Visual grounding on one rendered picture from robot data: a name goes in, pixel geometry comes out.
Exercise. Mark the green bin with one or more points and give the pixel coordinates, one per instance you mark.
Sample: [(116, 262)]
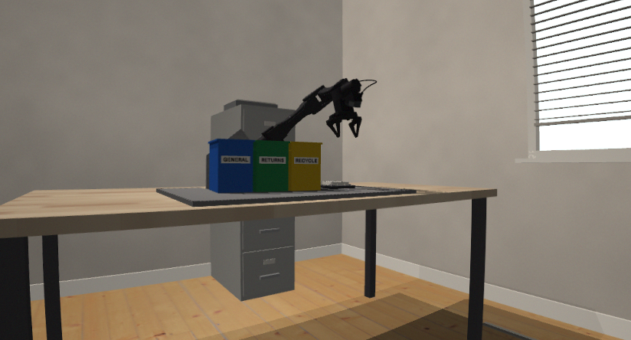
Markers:
[(270, 165)]

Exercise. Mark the yellow open-top bin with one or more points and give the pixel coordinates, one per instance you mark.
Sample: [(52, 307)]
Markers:
[(304, 166)]

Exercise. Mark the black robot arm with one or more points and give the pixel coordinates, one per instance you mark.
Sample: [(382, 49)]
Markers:
[(349, 91)]

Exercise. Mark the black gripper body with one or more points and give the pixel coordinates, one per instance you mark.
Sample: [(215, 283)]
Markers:
[(344, 115)]

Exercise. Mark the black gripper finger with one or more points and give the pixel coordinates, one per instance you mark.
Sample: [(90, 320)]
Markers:
[(336, 121), (352, 124)]

